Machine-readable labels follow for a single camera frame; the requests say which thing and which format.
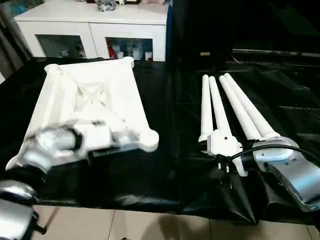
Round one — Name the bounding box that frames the white plastic table leg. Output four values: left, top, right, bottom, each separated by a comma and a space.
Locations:
208, 75, 233, 135
223, 72, 282, 142
218, 74, 262, 141
198, 74, 214, 144

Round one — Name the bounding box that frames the white plastic table top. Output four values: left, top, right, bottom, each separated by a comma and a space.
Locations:
5, 56, 160, 171

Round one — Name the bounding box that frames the black work mat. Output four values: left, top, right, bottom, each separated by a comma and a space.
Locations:
0, 56, 320, 225

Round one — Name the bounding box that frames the red bottle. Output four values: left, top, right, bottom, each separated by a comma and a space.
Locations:
107, 41, 117, 59

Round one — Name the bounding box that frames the white glass-door cabinet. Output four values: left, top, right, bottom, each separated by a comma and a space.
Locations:
13, 3, 173, 63

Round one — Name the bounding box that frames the grey curtain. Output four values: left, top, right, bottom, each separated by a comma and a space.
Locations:
0, 0, 35, 78

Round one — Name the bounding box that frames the clear glass ornament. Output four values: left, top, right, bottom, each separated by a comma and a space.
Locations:
95, 0, 119, 13

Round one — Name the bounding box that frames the black cabinet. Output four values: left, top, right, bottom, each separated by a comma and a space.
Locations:
172, 0, 320, 66

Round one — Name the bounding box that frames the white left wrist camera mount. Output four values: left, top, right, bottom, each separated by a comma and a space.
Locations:
72, 119, 142, 157

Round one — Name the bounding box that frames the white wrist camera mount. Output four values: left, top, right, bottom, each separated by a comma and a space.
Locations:
206, 128, 251, 178
72, 119, 142, 157

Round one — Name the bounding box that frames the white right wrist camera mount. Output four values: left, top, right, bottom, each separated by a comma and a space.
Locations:
206, 128, 251, 178

